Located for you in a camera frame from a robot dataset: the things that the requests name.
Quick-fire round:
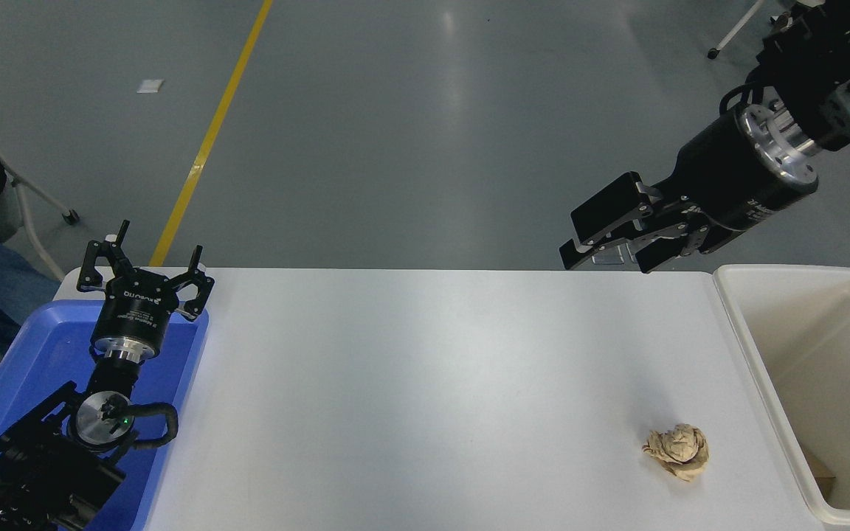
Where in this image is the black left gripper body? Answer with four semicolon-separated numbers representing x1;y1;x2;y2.
91;268;179;347

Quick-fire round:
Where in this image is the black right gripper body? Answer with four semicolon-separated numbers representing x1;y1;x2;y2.
671;113;820;232

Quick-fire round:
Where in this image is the tan paper ball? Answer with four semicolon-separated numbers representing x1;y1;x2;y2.
642;423;711;483

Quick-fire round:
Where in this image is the metal floor outlet plate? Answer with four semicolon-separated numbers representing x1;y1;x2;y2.
591;243;636;266

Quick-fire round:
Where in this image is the blue plastic tray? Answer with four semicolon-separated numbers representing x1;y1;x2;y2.
0;299;210;531

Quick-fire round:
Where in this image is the grey chair with white legs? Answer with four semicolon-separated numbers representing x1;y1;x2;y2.
706;0;850;138

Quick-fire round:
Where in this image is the large pale plastic bin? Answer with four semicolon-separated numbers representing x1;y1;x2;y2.
712;264;850;530

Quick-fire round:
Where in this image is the white frame chair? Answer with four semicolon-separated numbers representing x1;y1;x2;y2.
0;91;80;282

